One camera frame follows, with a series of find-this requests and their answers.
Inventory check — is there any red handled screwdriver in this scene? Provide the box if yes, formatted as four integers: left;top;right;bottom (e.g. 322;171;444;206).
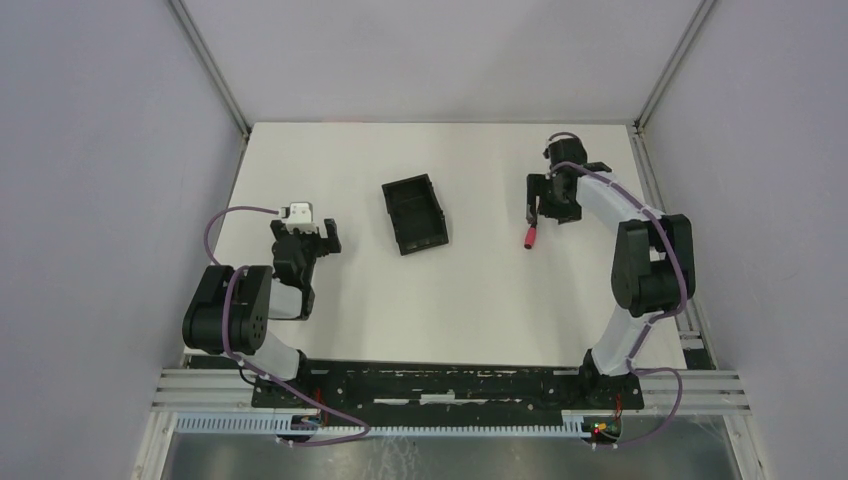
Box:
524;206;539;250

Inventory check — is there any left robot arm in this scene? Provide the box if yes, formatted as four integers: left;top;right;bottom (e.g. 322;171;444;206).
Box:
182;219;341;408

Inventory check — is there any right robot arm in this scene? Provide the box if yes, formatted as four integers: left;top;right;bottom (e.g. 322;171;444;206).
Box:
318;133;694;408

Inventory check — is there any black plastic bin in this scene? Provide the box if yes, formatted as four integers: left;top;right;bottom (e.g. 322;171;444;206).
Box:
381;174;449;256

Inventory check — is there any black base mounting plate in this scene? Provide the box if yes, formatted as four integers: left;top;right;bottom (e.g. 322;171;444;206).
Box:
291;359;643;429

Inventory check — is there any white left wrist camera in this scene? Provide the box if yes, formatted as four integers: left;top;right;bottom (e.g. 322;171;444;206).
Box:
278;202;318;234

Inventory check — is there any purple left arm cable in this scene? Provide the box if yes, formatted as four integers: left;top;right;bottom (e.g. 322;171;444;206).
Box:
203;205;372;448

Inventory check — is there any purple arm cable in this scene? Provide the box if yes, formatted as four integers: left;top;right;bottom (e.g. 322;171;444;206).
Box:
203;205;372;448
548;131;690;450

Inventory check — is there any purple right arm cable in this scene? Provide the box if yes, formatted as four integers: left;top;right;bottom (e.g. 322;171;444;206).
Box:
548;131;690;450

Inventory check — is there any white slotted cable duct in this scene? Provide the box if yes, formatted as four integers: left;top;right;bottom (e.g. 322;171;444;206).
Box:
173;414;588;439

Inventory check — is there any aluminium frame rail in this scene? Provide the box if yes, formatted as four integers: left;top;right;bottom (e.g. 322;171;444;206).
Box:
151;369;752;416

